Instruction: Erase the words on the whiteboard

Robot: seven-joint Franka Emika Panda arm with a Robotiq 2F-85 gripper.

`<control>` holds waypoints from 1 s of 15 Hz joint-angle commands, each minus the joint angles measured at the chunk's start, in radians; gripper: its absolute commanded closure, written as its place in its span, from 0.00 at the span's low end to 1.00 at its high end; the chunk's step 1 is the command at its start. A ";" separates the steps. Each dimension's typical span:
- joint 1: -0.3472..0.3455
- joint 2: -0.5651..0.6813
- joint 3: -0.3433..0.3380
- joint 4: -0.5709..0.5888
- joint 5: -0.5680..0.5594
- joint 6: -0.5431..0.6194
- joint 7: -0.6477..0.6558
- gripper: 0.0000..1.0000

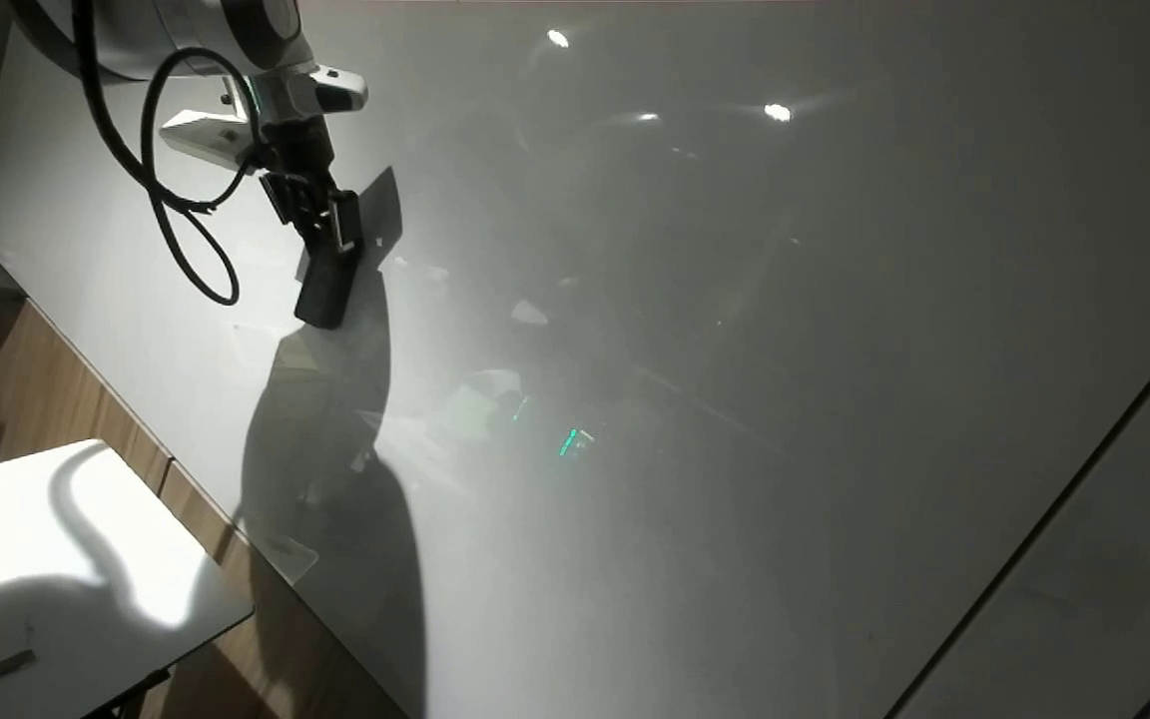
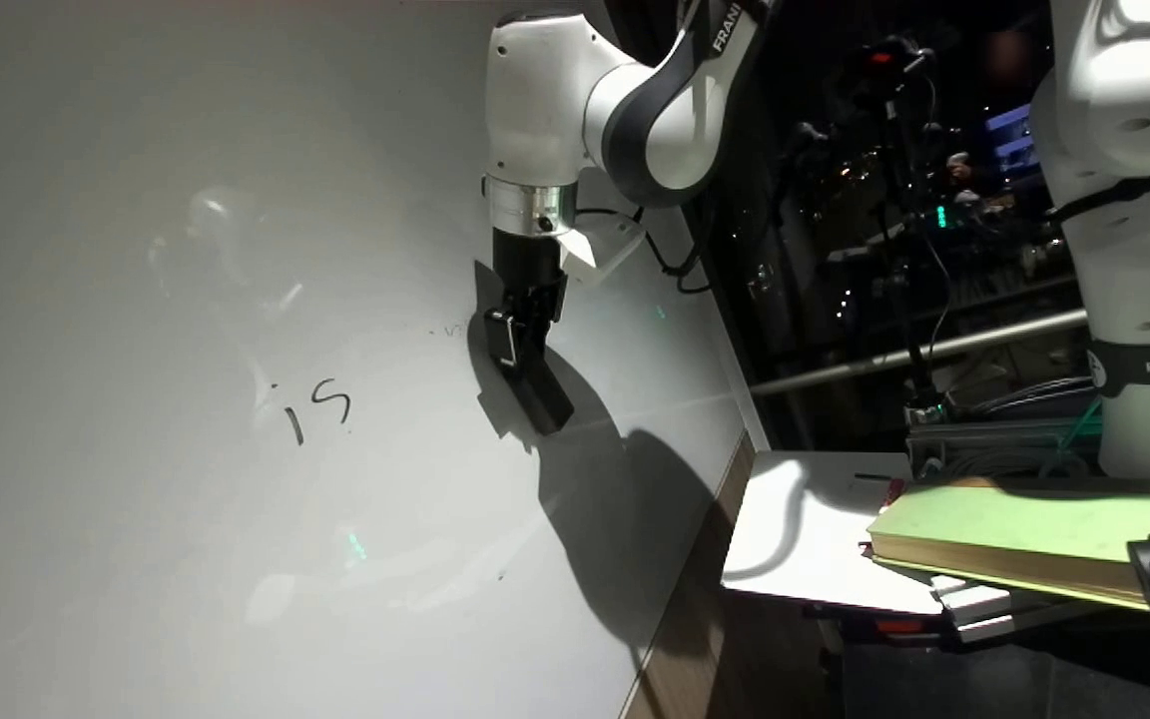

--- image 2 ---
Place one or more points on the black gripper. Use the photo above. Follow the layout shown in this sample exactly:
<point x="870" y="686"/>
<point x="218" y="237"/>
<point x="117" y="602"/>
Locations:
<point x="528" y="273"/>

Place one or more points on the large white whiteboard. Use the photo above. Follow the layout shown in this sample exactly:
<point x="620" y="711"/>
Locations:
<point x="135" y="534"/>

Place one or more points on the small white platform board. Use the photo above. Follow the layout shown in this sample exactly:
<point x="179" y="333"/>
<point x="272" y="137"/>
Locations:
<point x="797" y="545"/>

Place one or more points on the black base block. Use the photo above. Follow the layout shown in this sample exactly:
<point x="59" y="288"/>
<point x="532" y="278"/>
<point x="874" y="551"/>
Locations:
<point x="999" y="446"/>

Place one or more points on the blue lit monitor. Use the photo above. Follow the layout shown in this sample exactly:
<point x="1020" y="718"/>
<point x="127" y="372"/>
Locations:
<point x="1011" y="140"/>

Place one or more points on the silver grey box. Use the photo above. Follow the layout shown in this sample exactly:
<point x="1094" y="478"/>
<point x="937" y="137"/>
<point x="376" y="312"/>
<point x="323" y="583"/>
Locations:
<point x="975" y="611"/>

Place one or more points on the person in background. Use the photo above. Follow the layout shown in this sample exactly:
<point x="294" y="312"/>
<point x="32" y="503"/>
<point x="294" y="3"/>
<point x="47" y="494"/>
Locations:
<point x="1006" y="64"/>

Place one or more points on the green hardcover book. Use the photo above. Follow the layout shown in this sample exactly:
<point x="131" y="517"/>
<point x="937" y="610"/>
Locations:
<point x="1038" y="534"/>

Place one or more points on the silver metal rail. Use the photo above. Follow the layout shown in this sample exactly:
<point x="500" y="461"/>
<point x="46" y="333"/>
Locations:
<point x="918" y="348"/>

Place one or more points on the black camera on tripod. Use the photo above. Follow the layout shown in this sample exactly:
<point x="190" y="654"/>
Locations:
<point x="895" y="61"/>

